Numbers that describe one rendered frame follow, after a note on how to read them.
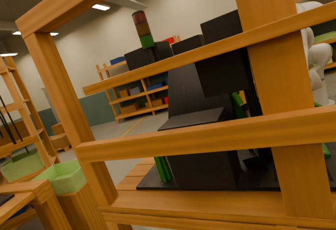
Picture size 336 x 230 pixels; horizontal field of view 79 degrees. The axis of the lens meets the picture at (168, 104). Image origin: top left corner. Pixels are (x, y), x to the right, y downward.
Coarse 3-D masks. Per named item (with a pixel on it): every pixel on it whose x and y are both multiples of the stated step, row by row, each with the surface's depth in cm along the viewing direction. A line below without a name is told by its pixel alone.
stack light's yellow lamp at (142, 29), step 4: (140, 24) 75; (144, 24) 75; (136, 28) 76; (140, 28) 75; (144, 28) 75; (148, 28) 76; (140, 32) 76; (144, 32) 76; (148, 32) 76; (140, 36) 76
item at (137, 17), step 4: (136, 12) 74; (140, 12) 75; (132, 16) 76; (136, 16) 75; (140, 16) 75; (144, 16) 76; (136, 20) 75; (140, 20) 75; (144, 20) 75; (136, 24) 76
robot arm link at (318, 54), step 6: (312, 48) 132; (318, 48) 130; (324, 48) 128; (330, 48) 128; (312, 54) 132; (318, 54) 130; (324, 54) 128; (330, 54) 128; (312, 60) 133; (318, 60) 131; (324, 60) 129; (318, 66) 132; (324, 66) 133; (318, 72) 134
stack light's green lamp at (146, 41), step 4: (144, 36) 76; (148, 36) 76; (140, 40) 77; (144, 40) 76; (148, 40) 76; (152, 40) 77; (144, 44) 77; (148, 44) 76; (152, 44) 77; (144, 48) 77
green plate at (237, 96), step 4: (236, 92) 110; (232, 96) 102; (236, 96) 106; (232, 100) 104; (236, 100) 102; (240, 100) 109; (236, 104) 103; (236, 108) 105; (240, 108) 103; (236, 112) 105; (240, 112) 105; (244, 112) 104; (236, 116) 106; (240, 116) 105; (244, 116) 103
